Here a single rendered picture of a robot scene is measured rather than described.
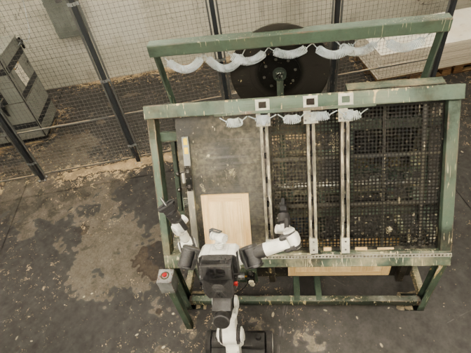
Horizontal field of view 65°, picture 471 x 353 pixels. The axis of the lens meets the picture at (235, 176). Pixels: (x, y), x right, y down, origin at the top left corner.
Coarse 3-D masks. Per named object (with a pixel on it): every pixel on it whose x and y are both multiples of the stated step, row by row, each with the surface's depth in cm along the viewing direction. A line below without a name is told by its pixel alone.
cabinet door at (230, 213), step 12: (204, 204) 289; (216, 204) 288; (228, 204) 286; (240, 204) 285; (204, 216) 291; (216, 216) 290; (228, 216) 289; (240, 216) 288; (204, 228) 293; (216, 228) 292; (228, 228) 291; (240, 228) 290; (228, 240) 294; (240, 240) 292
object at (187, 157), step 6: (186, 156) 279; (186, 162) 280; (192, 174) 284; (192, 180) 283; (192, 192) 285; (192, 198) 286; (192, 204) 287; (192, 210) 289; (192, 216) 290; (192, 222) 291; (192, 228) 292; (192, 234) 293; (198, 234) 296; (198, 240) 295; (198, 246) 295
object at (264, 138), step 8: (256, 104) 257; (264, 120) 247; (264, 128) 265; (264, 136) 269; (264, 144) 270; (264, 152) 272; (264, 160) 273; (264, 168) 271; (264, 176) 272; (264, 184) 274; (264, 192) 275; (264, 200) 277; (264, 208) 278; (272, 208) 281; (272, 216) 279; (272, 224) 280; (272, 232) 282
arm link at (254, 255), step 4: (260, 244) 240; (252, 248) 239; (256, 248) 239; (260, 248) 237; (248, 252) 239; (252, 252) 238; (256, 252) 237; (260, 252) 237; (248, 256) 239; (252, 256) 238; (256, 256) 238; (260, 256) 238; (264, 256) 238; (248, 260) 240; (252, 260) 238; (256, 260) 238; (260, 260) 239; (252, 264) 238; (256, 264) 237
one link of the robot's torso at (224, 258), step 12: (204, 252) 242; (216, 252) 241; (228, 252) 240; (204, 264) 230; (216, 264) 229; (228, 264) 228; (240, 264) 242; (204, 276) 231; (216, 276) 230; (228, 276) 229; (204, 288) 237; (216, 288) 236; (228, 288) 235
